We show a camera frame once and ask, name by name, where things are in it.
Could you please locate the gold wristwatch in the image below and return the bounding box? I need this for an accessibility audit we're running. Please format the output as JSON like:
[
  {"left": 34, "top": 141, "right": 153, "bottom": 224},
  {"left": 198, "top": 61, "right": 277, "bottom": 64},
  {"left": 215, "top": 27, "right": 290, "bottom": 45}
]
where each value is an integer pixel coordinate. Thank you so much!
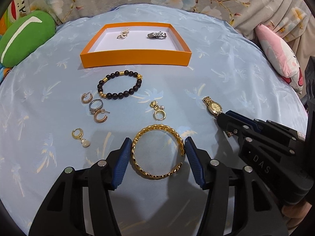
[{"left": 202, "top": 96, "right": 233, "bottom": 137}]

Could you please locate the gold earring with pearl drop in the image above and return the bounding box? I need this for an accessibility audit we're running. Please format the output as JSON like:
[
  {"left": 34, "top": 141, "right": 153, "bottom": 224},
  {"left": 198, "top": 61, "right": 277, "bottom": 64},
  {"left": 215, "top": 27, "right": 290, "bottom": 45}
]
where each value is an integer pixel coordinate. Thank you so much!
[{"left": 71, "top": 128, "right": 90, "bottom": 148}]

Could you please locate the gold earring with disc drop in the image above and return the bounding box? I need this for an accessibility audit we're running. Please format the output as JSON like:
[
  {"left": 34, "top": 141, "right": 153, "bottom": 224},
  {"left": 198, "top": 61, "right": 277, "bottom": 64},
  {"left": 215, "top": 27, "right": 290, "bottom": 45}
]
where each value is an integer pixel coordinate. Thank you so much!
[{"left": 150, "top": 100, "right": 166, "bottom": 121}]

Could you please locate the gold twisted bangle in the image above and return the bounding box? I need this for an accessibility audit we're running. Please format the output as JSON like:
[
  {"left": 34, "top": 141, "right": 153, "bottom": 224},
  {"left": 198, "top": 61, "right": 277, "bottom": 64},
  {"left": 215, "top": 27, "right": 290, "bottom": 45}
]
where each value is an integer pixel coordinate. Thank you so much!
[{"left": 131, "top": 124, "right": 185, "bottom": 180}]

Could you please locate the gold hoop earring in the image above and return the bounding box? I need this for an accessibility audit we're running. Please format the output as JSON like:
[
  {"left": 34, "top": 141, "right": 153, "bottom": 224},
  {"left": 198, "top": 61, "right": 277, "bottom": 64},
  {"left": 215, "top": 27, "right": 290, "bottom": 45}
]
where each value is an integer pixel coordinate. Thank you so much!
[
  {"left": 94, "top": 109, "right": 109, "bottom": 124},
  {"left": 81, "top": 92, "right": 93, "bottom": 104}
]

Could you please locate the silver stone ring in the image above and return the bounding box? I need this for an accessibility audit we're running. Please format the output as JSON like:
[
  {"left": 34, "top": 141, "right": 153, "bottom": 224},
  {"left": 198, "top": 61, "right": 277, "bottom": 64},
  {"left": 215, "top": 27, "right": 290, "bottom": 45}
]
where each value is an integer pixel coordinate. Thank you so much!
[{"left": 89, "top": 99, "right": 105, "bottom": 115}]

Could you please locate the black bead bracelet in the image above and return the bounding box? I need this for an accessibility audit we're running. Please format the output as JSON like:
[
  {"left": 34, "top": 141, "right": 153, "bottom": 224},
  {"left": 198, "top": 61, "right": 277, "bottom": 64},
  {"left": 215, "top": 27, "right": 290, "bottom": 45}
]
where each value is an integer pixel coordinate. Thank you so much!
[{"left": 96, "top": 70, "right": 144, "bottom": 101}]

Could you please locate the right hand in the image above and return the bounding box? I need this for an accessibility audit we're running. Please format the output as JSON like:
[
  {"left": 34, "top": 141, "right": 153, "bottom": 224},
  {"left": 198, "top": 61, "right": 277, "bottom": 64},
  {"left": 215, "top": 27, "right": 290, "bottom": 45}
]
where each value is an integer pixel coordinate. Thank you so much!
[{"left": 281, "top": 200, "right": 312, "bottom": 235}]

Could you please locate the pink cartoon pillow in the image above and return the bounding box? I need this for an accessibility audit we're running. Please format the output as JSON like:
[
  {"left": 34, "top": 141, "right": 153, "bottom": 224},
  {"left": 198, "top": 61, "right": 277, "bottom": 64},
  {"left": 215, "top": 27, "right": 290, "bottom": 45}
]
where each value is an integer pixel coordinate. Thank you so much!
[{"left": 255, "top": 25, "right": 303, "bottom": 93}]

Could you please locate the light blue palm-print sheet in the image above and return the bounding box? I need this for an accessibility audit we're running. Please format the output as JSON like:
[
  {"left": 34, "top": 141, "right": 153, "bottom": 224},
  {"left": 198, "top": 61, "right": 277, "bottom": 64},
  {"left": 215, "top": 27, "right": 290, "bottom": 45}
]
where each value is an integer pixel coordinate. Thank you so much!
[{"left": 1, "top": 4, "right": 308, "bottom": 233}]

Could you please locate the silver wristwatch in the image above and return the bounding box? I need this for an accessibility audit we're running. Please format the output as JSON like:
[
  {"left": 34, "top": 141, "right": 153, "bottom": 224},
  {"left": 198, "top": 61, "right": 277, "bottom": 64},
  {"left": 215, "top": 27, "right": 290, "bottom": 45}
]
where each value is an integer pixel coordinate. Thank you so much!
[{"left": 147, "top": 31, "right": 167, "bottom": 40}]

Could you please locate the pearl crystal brooch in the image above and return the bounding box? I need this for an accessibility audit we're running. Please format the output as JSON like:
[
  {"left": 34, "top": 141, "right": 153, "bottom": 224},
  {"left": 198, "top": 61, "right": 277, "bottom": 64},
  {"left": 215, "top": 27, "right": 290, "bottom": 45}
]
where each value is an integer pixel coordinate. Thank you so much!
[{"left": 117, "top": 28, "right": 130, "bottom": 40}]

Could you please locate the orange shallow box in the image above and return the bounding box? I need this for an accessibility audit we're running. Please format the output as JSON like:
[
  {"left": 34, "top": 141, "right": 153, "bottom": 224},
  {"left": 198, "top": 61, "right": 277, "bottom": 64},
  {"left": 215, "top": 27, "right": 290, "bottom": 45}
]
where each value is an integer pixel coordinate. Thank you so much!
[{"left": 80, "top": 22, "right": 192, "bottom": 68}]

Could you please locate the green plush cushion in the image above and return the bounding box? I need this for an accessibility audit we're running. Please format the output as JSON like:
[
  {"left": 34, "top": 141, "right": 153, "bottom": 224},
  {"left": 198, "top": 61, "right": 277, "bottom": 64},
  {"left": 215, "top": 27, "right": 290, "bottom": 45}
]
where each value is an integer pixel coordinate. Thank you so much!
[{"left": 1, "top": 11, "right": 56, "bottom": 68}]

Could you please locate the colourful cartoon bedsheet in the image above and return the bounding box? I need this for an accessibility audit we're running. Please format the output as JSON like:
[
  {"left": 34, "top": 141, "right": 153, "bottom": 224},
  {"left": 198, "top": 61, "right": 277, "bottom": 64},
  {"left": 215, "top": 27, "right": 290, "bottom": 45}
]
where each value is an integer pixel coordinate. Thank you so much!
[{"left": 0, "top": 0, "right": 33, "bottom": 84}]

